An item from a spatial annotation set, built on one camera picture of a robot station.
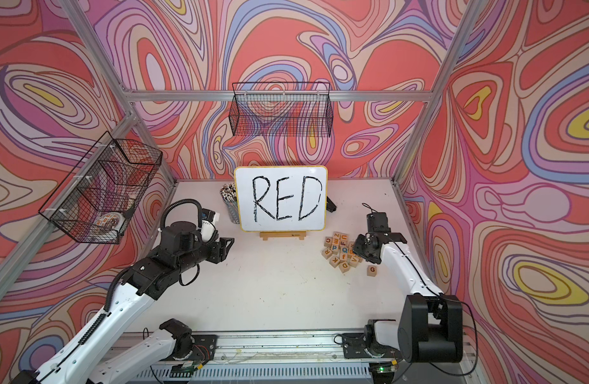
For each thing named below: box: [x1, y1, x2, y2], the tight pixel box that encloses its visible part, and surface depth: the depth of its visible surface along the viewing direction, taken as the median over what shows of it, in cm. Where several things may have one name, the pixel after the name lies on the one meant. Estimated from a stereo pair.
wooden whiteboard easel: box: [259, 230, 307, 241], surface depth 97 cm
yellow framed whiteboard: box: [233, 165, 329, 232], surface depth 92 cm
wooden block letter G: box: [366, 265, 377, 277], surface depth 90 cm
